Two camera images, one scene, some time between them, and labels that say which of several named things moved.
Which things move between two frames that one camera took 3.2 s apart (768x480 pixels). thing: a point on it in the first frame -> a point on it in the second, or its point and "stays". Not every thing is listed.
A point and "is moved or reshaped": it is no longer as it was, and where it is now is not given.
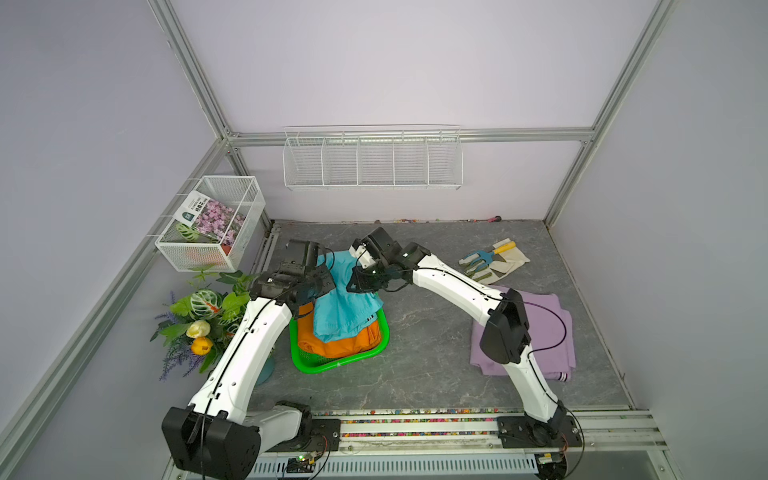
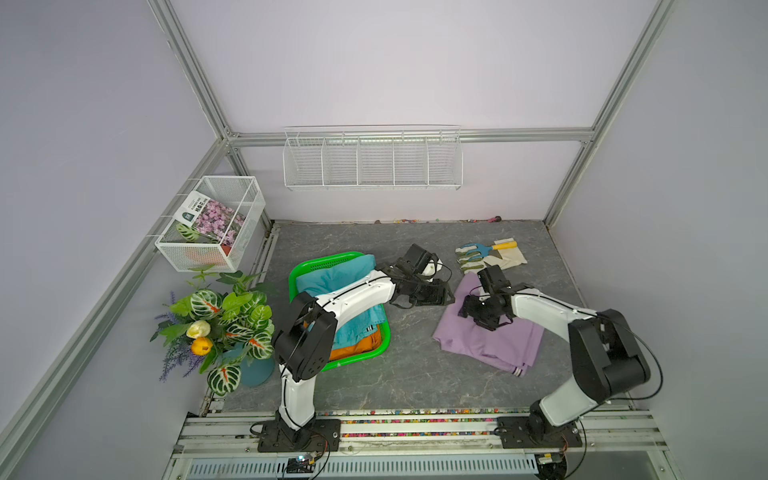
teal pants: x=339 y=309 is moved or reshaped
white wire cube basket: x=210 y=231 stays
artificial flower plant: x=201 y=323 stays
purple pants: x=551 y=334 is moved or reshaped
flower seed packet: x=208 y=216 stays
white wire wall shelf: x=420 y=157 stays
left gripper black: x=328 y=283 -> x=437 y=295
